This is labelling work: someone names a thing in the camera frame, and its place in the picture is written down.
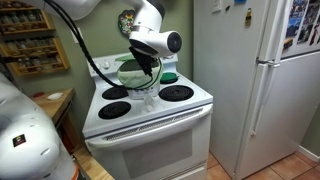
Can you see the white electric stove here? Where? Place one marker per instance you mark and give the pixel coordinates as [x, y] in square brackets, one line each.
[170, 142]

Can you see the wooden side table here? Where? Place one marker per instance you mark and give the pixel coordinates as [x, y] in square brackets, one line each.
[57, 108]

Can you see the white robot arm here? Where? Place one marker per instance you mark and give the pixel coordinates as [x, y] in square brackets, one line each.
[30, 147]

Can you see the crumpled white plastic bag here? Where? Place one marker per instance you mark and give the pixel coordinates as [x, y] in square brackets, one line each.
[148, 103]

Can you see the wooden spice rack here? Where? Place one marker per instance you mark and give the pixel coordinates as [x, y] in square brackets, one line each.
[28, 40]

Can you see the small white dish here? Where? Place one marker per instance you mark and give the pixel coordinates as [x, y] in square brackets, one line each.
[55, 96]

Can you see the colourful decorative wall plate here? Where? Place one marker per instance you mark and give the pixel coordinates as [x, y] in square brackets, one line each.
[125, 22]

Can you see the white bin with green lid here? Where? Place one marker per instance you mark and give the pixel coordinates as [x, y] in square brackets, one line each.
[138, 84]

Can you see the yellow fridge magnet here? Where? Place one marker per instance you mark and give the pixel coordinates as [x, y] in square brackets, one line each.
[248, 18]

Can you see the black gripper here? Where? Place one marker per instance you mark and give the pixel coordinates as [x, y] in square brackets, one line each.
[143, 60]

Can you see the white refrigerator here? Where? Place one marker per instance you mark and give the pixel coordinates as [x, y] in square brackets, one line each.
[265, 79]

